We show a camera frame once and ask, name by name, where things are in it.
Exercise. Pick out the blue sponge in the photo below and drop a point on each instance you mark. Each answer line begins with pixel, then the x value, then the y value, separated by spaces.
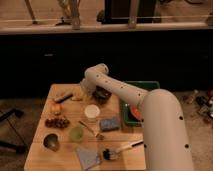
pixel 109 124

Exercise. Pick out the dark brown bowl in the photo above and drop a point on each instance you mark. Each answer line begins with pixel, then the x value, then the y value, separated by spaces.
pixel 101 95

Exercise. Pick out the black white dish brush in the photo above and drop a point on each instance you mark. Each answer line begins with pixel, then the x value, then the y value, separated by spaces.
pixel 113 154

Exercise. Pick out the orange bowl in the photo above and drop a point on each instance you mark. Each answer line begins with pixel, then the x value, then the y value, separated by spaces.
pixel 135 113

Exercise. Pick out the green plastic tray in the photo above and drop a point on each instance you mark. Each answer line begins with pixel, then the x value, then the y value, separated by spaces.
pixel 127 117

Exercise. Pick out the wooden folding table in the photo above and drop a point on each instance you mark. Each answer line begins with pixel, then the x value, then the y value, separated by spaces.
pixel 65 159

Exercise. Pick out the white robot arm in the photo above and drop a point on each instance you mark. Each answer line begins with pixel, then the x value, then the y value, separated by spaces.
pixel 166 143

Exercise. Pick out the blue grey cloth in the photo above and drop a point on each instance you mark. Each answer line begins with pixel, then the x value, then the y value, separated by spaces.
pixel 88 158

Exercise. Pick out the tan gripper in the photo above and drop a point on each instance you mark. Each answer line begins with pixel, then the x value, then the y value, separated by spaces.
pixel 87 90

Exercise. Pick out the white cup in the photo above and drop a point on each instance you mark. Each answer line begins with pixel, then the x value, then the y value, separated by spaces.
pixel 92 112

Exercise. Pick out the green plastic cup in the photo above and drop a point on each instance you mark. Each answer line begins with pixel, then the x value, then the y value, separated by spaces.
pixel 76 134

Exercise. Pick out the orange fruit piece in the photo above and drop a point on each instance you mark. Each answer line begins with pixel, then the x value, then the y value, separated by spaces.
pixel 56 109

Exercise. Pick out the dark eraser block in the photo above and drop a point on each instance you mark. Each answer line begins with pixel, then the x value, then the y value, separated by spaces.
pixel 63 97

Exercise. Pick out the metal fork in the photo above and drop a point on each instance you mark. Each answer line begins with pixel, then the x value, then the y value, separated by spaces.
pixel 97 135

